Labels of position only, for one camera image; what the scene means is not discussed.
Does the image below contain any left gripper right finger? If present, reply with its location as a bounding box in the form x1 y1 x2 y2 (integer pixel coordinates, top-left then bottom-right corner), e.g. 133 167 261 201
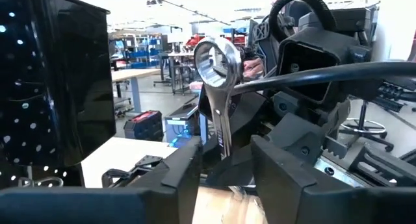
250 134 416 224

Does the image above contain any black pegboard bin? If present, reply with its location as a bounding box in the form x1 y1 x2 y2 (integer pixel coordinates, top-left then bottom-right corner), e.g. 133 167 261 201
29 0 117 169

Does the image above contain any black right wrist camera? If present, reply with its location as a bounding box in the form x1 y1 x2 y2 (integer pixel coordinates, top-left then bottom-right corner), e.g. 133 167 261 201
277 25 374 105

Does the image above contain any shelf with blue bins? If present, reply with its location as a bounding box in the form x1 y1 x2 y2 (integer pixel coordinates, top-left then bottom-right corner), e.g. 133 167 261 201
109 34 170 69

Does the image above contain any glowing computer tower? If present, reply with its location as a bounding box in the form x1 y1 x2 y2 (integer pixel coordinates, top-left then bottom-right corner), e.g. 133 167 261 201
163 102 202 149

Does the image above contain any black metal pegboard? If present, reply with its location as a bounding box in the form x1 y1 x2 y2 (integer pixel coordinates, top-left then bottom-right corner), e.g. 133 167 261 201
0 0 86 190

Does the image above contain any chrome double prong hook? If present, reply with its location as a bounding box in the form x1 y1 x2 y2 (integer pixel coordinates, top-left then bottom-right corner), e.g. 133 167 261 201
17 175 65 189

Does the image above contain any black leader arm handle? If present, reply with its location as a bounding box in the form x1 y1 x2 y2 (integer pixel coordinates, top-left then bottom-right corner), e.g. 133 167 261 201
246 18 272 74

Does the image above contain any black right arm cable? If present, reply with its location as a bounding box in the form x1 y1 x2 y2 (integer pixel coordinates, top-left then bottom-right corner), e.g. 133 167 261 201
231 60 416 95

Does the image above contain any light wood table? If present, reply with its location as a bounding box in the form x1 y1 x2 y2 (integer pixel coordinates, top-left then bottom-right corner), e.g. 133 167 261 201
80 136 179 189

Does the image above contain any wooden top desk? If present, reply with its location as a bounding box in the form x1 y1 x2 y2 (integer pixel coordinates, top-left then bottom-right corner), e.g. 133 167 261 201
111 68 163 114

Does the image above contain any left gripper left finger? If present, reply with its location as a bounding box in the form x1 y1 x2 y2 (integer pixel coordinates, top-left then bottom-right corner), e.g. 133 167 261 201
0 135 203 224

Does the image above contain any black chrome stool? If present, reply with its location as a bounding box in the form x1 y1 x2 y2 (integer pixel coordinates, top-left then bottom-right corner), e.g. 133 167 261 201
337 99 396 153

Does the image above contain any black red tool case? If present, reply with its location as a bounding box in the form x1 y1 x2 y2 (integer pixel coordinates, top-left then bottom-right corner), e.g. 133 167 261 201
122 109 165 143

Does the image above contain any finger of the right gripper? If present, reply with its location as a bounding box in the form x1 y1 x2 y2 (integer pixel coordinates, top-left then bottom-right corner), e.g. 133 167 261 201
197 83 277 186

